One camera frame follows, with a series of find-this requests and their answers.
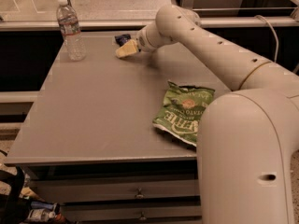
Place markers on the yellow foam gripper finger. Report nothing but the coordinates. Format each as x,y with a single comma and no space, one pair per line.
128,49

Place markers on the dark blue rxbar wrapper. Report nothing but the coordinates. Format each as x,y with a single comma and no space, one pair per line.
122,39

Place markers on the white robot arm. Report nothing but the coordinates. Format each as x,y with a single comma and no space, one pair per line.
246,137

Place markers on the clear plastic water bottle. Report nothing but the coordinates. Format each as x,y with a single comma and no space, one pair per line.
68,22

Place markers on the green kettle chips bag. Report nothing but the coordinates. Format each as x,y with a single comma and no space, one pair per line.
182,108

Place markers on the grey drawer cabinet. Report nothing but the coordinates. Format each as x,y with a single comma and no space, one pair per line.
88,142

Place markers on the upper drawer knob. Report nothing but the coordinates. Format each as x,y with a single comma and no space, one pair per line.
139,194

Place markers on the drawer knob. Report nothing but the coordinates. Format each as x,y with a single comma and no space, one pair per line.
139,194
142,217

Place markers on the grey metal railing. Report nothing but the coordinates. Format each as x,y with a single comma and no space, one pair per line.
21,15

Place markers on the lower drawer knob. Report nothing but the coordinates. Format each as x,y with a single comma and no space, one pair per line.
142,217

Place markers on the clutter items on floor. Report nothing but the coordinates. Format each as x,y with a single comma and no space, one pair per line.
40,211

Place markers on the black bag on floor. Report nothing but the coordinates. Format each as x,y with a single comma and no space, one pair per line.
13,208

